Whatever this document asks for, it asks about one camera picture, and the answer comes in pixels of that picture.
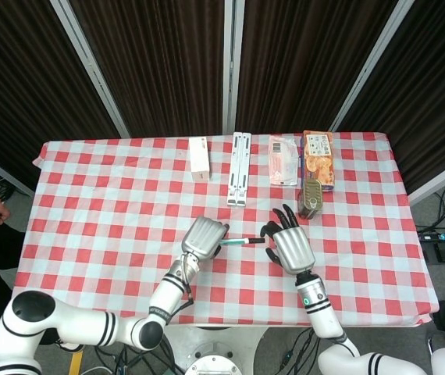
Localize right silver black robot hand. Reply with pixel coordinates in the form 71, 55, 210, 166
260, 203, 317, 275

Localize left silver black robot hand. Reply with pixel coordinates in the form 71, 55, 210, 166
180, 215, 230, 261

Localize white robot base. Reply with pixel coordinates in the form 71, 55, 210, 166
159, 324, 269, 375

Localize red white checkered tablecloth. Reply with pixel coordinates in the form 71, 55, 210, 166
6, 131, 440, 327

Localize olive green tin can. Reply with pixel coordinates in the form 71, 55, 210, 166
297, 178, 324, 220

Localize white folding laptop stand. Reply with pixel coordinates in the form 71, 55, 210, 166
226, 131, 253, 207

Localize white rectangular carton box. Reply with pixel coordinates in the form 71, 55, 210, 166
189, 136, 211, 182

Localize clear pink plastic packet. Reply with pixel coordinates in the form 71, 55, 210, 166
268, 134, 299, 187

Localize orange biscuit box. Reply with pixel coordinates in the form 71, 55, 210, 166
298, 130, 336, 193

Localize black power strip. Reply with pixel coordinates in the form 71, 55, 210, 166
417, 230, 445, 244

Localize yellow floor tape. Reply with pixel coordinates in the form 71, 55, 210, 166
68, 351, 84, 375

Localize black floor cables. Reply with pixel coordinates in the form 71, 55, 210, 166
93, 331, 187, 375

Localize white partition frame post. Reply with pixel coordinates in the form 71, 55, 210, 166
48, 0, 131, 138
221, 0, 246, 135
328, 0, 417, 133

